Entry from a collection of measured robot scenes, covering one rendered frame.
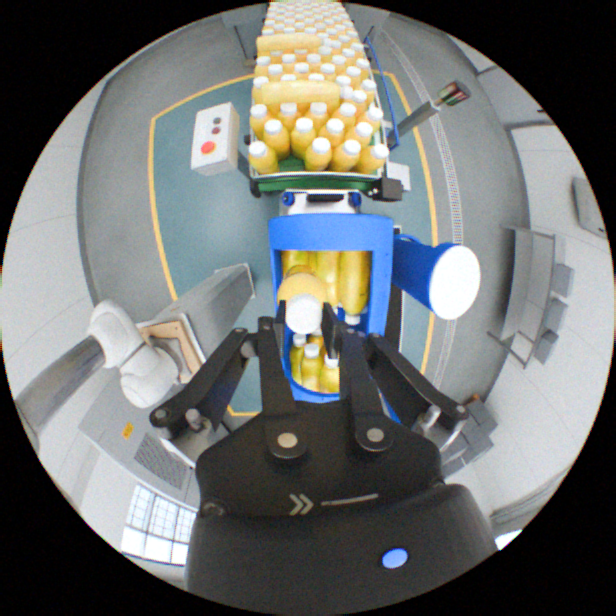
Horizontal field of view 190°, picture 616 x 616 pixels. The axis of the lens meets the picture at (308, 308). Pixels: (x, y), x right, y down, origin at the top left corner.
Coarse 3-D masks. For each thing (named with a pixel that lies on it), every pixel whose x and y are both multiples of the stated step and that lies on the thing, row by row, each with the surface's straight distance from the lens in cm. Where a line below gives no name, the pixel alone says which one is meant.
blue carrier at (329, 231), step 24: (288, 216) 36; (312, 216) 34; (336, 216) 33; (360, 216) 35; (288, 240) 36; (312, 240) 34; (336, 240) 33; (360, 240) 35; (384, 240) 39; (384, 264) 40; (384, 288) 41; (384, 312) 45; (288, 336) 62; (288, 360) 65
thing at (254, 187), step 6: (252, 102) 87; (372, 102) 91; (378, 132) 82; (378, 138) 81; (378, 174) 74; (252, 180) 70; (348, 180) 71; (252, 186) 70; (258, 186) 77; (252, 192) 71; (258, 192) 76
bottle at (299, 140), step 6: (294, 126) 57; (312, 126) 55; (294, 132) 56; (300, 132) 54; (306, 132) 54; (312, 132) 55; (294, 138) 56; (300, 138) 55; (306, 138) 55; (312, 138) 56; (294, 144) 59; (300, 144) 57; (306, 144) 57; (294, 150) 64; (300, 150) 62; (294, 156) 69; (300, 156) 67
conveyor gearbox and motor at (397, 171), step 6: (390, 162) 83; (390, 168) 82; (396, 168) 83; (402, 168) 85; (408, 168) 86; (390, 174) 81; (396, 174) 82; (402, 174) 84; (408, 174) 85; (402, 180) 83; (408, 180) 85; (408, 186) 84; (366, 192) 104; (402, 192) 88
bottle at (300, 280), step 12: (300, 264) 40; (288, 276) 28; (300, 276) 26; (312, 276) 27; (288, 288) 24; (300, 288) 24; (312, 288) 24; (324, 288) 26; (288, 300) 23; (324, 300) 25
